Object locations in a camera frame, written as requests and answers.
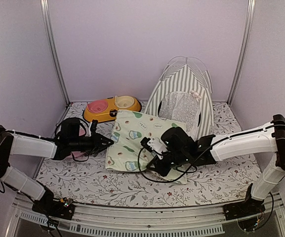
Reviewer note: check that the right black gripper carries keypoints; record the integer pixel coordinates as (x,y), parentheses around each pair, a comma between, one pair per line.
(156,164)

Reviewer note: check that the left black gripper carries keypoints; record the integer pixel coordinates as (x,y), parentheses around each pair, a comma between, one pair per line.
(98,146)

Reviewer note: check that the avocado print cushion mat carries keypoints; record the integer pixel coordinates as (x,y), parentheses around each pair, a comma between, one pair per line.
(128,131)

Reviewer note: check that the striped fabric pet tent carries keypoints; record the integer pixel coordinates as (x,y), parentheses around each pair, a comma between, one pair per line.
(183,96)

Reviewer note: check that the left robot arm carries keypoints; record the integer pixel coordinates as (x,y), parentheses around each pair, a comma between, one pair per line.
(15,144)

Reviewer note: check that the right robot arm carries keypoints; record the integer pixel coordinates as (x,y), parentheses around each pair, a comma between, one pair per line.
(268,138)

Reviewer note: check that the yellow double pet feeder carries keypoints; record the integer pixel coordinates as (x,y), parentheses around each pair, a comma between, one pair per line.
(111,112)

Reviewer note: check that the pink round plate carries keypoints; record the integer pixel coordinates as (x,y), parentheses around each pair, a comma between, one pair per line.
(77,145)

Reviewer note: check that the floral table cloth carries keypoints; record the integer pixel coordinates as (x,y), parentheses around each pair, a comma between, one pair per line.
(87,180)

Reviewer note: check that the pink bowl in feeder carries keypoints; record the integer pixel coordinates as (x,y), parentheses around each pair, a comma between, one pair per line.
(97,106)

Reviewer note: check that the cream bowl in feeder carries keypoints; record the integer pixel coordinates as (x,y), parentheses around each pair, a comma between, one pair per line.
(124,102)

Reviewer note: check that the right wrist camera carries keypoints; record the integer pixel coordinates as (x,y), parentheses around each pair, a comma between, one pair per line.
(154,146)

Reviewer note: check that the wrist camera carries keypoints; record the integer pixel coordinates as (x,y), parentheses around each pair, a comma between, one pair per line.
(93,127)
(154,146)

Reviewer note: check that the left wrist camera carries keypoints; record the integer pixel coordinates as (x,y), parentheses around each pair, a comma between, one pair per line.
(93,127)

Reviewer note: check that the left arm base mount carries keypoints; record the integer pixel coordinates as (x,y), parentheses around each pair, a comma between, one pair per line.
(61,208)

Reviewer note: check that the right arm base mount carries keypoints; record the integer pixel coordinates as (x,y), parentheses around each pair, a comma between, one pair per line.
(245,208)

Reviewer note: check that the left aluminium frame post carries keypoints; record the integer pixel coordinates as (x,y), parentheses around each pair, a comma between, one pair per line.
(54,54)

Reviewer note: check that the aluminium frame post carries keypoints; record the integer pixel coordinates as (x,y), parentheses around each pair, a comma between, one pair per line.
(242,53)
(54,54)

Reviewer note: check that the right aluminium frame post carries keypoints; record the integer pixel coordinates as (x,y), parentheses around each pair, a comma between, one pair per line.
(242,53)

